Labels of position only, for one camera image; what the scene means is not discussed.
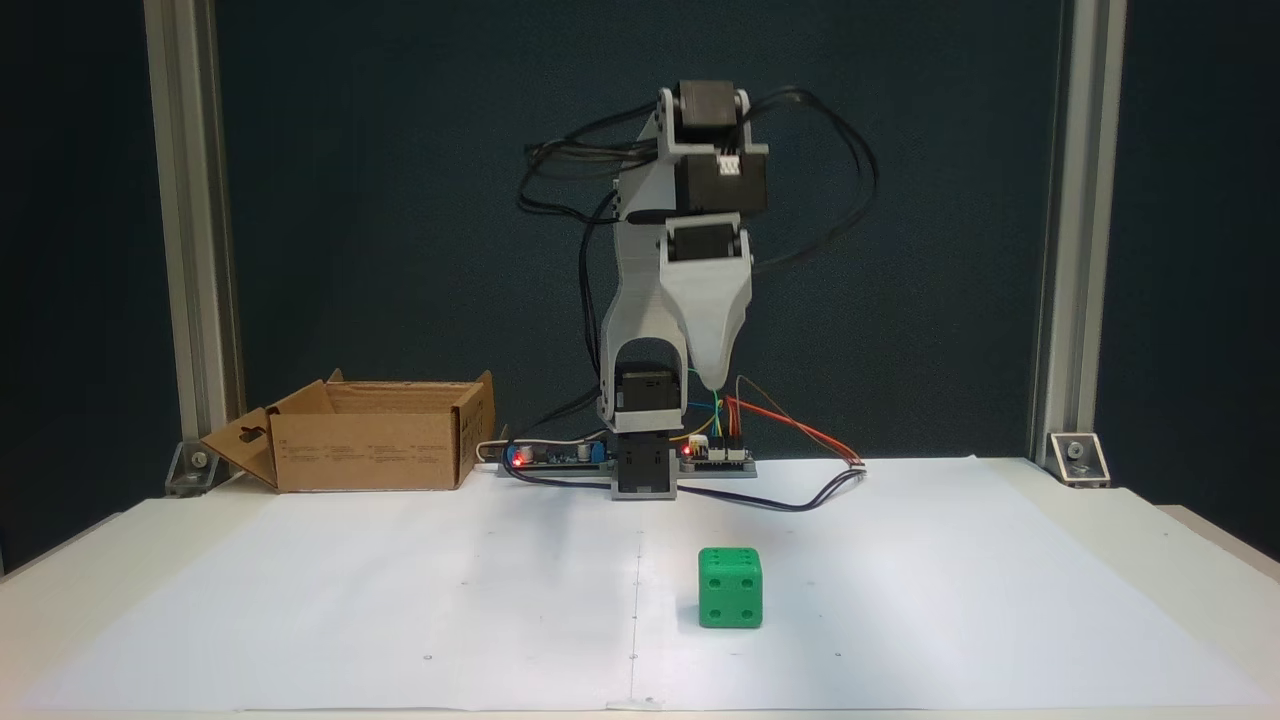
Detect green dice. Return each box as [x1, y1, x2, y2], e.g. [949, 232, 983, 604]
[697, 546, 764, 630]

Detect brown cardboard box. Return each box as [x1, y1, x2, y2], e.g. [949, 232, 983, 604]
[200, 369, 497, 493]

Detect black cable with white plug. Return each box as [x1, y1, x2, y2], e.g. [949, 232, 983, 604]
[500, 455, 869, 514]

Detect small circuit board with pins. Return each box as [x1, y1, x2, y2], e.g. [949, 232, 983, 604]
[680, 438, 758, 471]

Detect black servo cable loop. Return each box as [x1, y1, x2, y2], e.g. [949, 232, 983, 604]
[517, 100, 663, 226]
[745, 86, 880, 277]

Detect circuit board with blue capacitor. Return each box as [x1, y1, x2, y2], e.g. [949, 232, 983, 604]
[500, 440, 611, 473]

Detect aluminium corner bracket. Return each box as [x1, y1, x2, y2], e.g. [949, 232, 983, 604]
[1047, 432, 1111, 489]
[165, 440, 223, 498]

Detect orange red wire bundle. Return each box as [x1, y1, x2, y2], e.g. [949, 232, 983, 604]
[722, 393, 867, 471]

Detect aluminium frame post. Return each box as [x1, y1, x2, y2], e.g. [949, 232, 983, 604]
[143, 0, 246, 471]
[1030, 0, 1128, 463]

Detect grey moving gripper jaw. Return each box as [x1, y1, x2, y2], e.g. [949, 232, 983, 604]
[663, 268, 751, 392]

